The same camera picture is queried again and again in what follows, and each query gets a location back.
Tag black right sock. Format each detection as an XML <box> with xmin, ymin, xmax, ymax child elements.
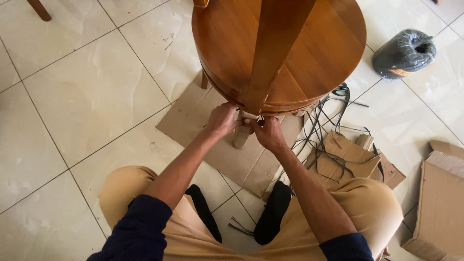
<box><xmin>253</xmin><ymin>181</ymin><xmax>293</xmax><ymax>246</ymax></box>

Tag beige trousers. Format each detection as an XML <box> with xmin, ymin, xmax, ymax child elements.
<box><xmin>98</xmin><ymin>166</ymin><xmax>404</xmax><ymax>261</ymax></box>

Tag black sock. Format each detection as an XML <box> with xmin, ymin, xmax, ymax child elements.
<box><xmin>253</xmin><ymin>181</ymin><xmax>293</xmax><ymax>246</ymax></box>
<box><xmin>184</xmin><ymin>184</ymin><xmax>223</xmax><ymax>244</ymax></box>

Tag round brown wooden table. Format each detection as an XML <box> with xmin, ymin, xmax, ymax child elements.
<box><xmin>191</xmin><ymin>0</ymin><xmax>367</xmax><ymax>117</ymax></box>

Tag black left sock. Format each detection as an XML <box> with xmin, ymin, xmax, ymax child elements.
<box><xmin>184</xmin><ymin>184</ymin><xmax>223</xmax><ymax>244</ymax></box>

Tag folded cardboard piece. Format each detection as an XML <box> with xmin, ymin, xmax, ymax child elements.
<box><xmin>304</xmin><ymin>131</ymin><xmax>381</xmax><ymax>190</ymax></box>

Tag navy sleeve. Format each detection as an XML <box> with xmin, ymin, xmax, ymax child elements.
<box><xmin>86</xmin><ymin>194</ymin><xmax>173</xmax><ymax>261</ymax></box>
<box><xmin>319</xmin><ymin>232</ymin><xmax>374</xmax><ymax>261</ymax></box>

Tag short black strap scraps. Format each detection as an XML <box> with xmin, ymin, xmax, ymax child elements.
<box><xmin>228</xmin><ymin>216</ymin><xmax>255</xmax><ymax>237</ymax></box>

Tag black twine roll in plastic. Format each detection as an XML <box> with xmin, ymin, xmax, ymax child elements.
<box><xmin>372</xmin><ymin>29</ymin><xmax>437</xmax><ymax>80</ymax></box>

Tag opened cardboard box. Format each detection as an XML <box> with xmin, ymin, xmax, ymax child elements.
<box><xmin>401</xmin><ymin>139</ymin><xmax>464</xmax><ymax>261</ymax></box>

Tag black handled scissors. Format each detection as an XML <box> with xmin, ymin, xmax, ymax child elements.
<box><xmin>331</xmin><ymin>84</ymin><xmax>350</xmax><ymax>98</ymax></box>

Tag loose black strap strands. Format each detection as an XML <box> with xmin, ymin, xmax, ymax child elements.
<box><xmin>279</xmin><ymin>83</ymin><xmax>385</xmax><ymax>183</ymax></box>

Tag navy right sleeve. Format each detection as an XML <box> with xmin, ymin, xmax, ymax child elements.
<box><xmin>319</xmin><ymin>232</ymin><xmax>374</xmax><ymax>261</ymax></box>

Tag small cardboard roll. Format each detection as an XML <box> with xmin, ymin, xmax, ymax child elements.
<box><xmin>355</xmin><ymin>134</ymin><xmax>375</xmax><ymax>151</ymax></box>

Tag navy left sleeve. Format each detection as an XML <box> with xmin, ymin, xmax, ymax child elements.
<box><xmin>86</xmin><ymin>194</ymin><xmax>173</xmax><ymax>261</ymax></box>

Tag small torn cardboard piece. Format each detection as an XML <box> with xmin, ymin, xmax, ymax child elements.
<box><xmin>369</xmin><ymin>149</ymin><xmax>406</xmax><ymax>190</ymax></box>

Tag brown wooden furniture leg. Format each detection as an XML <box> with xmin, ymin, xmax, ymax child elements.
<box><xmin>26</xmin><ymin>0</ymin><xmax>52</xmax><ymax>22</ymax></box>

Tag flat cardboard sheet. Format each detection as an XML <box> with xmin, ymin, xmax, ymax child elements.
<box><xmin>157</xmin><ymin>72</ymin><xmax>313</xmax><ymax>198</ymax></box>

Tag person's left hand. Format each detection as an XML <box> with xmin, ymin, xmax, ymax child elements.
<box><xmin>205</xmin><ymin>102</ymin><xmax>244</xmax><ymax>138</ymax></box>

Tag cardboard table leg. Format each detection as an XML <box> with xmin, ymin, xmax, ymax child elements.
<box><xmin>233</xmin><ymin>109</ymin><xmax>261</xmax><ymax>150</ymax></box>

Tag person's right hand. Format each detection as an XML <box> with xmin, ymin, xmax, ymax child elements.
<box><xmin>245</xmin><ymin>116</ymin><xmax>289</xmax><ymax>153</ymax></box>

